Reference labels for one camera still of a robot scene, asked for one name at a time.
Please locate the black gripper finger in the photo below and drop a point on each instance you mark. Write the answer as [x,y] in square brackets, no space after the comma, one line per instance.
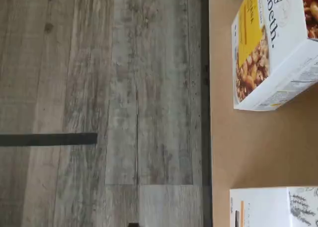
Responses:
[134,224]

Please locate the black floor tape strip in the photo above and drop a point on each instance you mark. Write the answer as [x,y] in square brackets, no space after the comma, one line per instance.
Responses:
[49,139]

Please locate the white floral box yellow strip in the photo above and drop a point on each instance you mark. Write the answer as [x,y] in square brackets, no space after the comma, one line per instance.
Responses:
[263,207]

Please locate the black metal shelf rack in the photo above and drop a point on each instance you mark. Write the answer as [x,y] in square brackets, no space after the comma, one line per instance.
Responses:
[205,112]

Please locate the white granola box yellow print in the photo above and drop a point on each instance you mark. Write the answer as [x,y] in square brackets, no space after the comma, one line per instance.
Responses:
[273,50]

